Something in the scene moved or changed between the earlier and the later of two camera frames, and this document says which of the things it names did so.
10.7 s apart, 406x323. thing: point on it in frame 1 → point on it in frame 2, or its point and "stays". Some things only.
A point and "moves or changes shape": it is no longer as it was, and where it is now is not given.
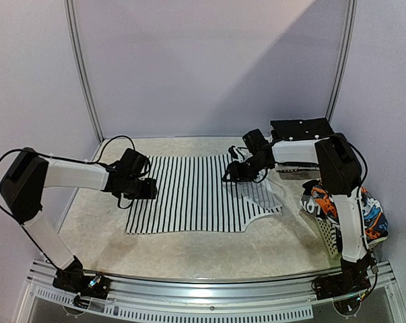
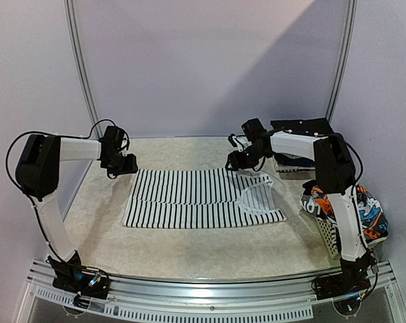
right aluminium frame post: [343, 59] stays
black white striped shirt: [192, 196] moves or changes shape
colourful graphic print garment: [316, 200] stays
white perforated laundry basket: [328, 240] stays
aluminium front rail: [244, 301] stays
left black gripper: [150, 192] → [131, 167]
